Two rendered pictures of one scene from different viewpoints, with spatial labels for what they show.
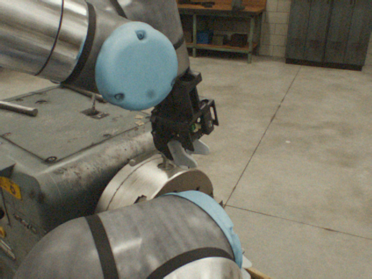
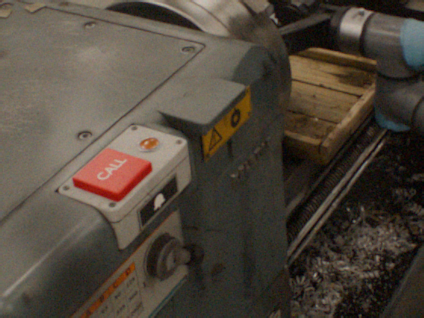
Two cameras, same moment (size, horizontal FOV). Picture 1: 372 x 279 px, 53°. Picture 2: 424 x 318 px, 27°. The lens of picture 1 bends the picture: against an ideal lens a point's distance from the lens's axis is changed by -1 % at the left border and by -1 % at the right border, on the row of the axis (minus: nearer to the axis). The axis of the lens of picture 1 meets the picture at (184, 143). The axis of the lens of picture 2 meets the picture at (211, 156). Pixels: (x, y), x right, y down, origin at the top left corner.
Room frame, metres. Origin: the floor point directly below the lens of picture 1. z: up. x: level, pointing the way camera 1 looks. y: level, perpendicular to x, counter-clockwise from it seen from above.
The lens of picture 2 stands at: (0.79, 1.27, 1.79)
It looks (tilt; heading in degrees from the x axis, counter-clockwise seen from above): 36 degrees down; 266
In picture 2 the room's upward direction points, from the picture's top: 6 degrees counter-clockwise
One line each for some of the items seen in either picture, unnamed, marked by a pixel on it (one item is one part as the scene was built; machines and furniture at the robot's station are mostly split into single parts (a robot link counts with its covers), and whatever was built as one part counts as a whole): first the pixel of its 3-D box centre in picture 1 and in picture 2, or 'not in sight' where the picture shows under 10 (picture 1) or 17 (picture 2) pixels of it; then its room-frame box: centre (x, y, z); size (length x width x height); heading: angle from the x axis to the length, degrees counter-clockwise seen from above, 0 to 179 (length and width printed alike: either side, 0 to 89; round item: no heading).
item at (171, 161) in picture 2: not in sight; (128, 184); (0.84, 0.53, 1.23); 0.13 x 0.08 x 0.05; 50
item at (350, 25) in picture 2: not in sight; (356, 29); (0.45, 0.01, 1.08); 0.08 x 0.05 x 0.08; 49
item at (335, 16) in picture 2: not in sight; (315, 20); (0.51, -0.05, 1.08); 0.12 x 0.09 x 0.08; 139
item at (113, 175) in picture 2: not in sight; (113, 176); (0.85, 0.55, 1.26); 0.06 x 0.06 x 0.02; 50
